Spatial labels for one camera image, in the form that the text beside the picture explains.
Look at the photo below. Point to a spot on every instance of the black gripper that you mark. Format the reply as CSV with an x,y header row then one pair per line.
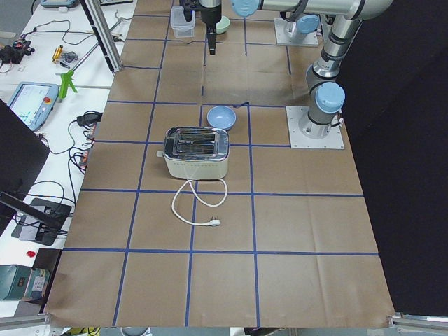
x,y
211,15

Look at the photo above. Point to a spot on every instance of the light green bowl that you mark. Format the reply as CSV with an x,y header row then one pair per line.
x,y
223,25

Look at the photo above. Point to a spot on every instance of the light blue bowl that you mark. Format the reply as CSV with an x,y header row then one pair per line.
x,y
222,117

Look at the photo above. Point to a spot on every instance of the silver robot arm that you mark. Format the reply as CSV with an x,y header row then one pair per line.
x,y
326,97
247,8

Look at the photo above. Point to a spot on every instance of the clear plastic food container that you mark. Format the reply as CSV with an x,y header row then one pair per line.
x,y
182,29

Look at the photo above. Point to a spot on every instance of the chrome white toaster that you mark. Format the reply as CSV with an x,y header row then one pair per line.
x,y
196,152

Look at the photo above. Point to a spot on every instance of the black power adapter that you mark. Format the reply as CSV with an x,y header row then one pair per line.
x,y
89,118

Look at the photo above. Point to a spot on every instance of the green clamp tool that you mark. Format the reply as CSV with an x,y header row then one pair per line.
x,y
66,83

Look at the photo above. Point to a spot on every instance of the yellow screwdriver tool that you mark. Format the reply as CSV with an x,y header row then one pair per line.
x,y
57,54

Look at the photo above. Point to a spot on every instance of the blue teach pendant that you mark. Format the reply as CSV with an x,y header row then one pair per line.
x,y
32,102

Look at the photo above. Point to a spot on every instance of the black monitor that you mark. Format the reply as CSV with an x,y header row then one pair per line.
x,y
23,155

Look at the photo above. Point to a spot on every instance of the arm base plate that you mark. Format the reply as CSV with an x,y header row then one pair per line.
x,y
304,134
301,32

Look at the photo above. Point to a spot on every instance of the aluminium frame post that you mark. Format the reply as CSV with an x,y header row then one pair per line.
x,y
98,23

